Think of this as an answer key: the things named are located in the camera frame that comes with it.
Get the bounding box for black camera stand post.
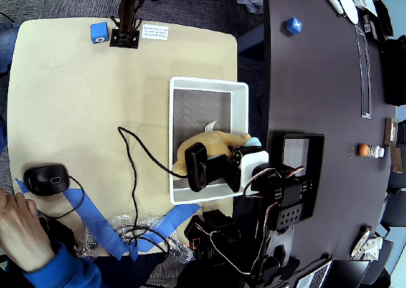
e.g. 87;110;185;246
109;0;152;49

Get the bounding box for small blue tape piece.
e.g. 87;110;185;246
15;178;41;218

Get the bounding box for blue jeans leg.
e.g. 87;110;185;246
0;21;20;157

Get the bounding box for black plastic tray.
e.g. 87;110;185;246
263;129;325;228

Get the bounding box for black folder clutter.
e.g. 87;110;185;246
363;0;395;41

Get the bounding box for black leader arm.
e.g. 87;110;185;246
37;216;79;257

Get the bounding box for laptop computer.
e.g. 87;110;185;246
294;258;372;288

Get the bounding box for white plastic tray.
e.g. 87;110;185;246
169;75;249;206

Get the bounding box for black computer mouse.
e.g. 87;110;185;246
23;163;70;197

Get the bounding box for crumpled white paper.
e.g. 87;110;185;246
361;237;384;261

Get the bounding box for blue cube with X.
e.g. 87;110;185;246
285;16;303;35

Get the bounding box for grey cloth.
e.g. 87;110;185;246
236;0;265;15

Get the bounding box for flat brown cardboard piece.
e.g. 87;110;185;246
390;145;403;174

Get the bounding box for white round disc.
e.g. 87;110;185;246
337;0;359;25

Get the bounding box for long blue tape strip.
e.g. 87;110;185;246
63;188;140;261

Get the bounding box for clear plastic wrap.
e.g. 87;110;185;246
84;212;195;261

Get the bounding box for white pill bottle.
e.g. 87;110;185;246
367;145;386;159

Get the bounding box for person's right hand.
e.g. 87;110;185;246
0;192;54;273

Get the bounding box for open brown cardboard box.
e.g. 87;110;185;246
383;117;399;146

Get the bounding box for black bag blue trim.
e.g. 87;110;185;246
379;36;406;107

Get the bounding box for white printed label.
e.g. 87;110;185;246
141;23;170;41

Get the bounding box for black webcam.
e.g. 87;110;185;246
184;143;211;193

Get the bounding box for blue cube with O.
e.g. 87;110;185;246
89;22;109;44

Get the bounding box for blue sleeved right forearm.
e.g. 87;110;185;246
22;242;104;288

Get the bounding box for black webcam cable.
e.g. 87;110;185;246
114;126;191;263

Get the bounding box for tan plush toy blue ears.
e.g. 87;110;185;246
173;120;263;178

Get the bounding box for grey wavy mat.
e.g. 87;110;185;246
283;138;310;168
173;89;232;187

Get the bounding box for grey office chair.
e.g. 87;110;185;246
380;191;406;228
358;237;395;288
385;170;406;193

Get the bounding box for black mouse cable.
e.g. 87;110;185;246
15;174;86;219

